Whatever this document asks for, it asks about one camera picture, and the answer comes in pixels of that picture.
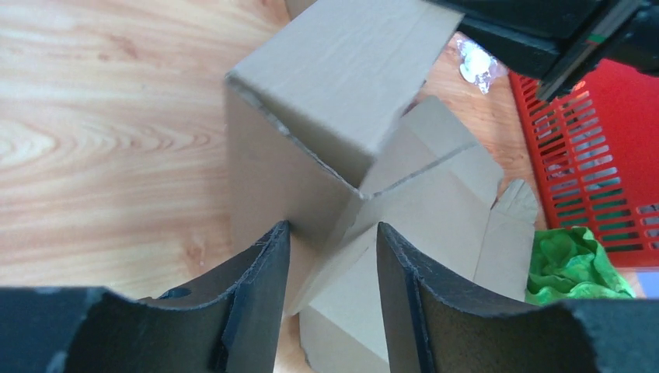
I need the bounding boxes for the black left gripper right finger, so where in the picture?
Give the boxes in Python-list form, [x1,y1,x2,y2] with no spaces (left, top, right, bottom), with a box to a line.
[376,222,658,372]

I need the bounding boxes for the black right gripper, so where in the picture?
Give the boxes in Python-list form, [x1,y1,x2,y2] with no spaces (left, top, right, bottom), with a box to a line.
[438,0,658,101]

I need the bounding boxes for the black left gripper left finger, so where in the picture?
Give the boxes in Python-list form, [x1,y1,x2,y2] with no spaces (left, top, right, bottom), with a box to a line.
[1,221,291,372]

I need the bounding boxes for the clear bag white parts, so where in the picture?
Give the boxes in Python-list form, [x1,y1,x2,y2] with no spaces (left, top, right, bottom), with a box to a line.
[456,38,508,95]

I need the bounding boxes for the brown cardboard sheet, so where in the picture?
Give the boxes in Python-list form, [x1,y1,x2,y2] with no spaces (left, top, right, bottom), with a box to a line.
[226,1,538,372]

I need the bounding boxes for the red plastic basket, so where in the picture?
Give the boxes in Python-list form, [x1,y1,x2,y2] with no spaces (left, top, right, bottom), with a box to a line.
[509,61,658,270]

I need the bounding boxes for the green lettuce head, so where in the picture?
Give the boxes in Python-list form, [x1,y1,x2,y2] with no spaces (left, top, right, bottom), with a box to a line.
[525,226,636,305]

